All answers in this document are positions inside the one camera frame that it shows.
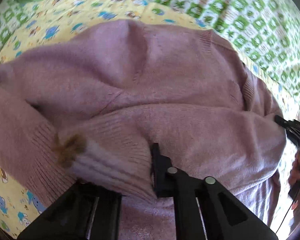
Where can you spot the yellow cartoon bear bedsheet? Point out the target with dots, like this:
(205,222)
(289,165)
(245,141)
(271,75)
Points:
(54,22)

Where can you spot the green white checkered quilt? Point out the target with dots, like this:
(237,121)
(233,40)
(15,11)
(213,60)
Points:
(267,31)

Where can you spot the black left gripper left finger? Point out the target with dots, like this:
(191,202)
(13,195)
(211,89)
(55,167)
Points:
(84,211)

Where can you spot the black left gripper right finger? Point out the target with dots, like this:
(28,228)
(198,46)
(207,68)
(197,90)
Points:
(203,208)

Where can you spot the person's right hand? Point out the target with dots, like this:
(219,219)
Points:
(295,171)

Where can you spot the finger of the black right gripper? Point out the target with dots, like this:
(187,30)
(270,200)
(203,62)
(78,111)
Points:
(292,127)

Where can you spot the pink knitted sweater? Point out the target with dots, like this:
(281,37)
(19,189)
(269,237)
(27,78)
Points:
(91,107)

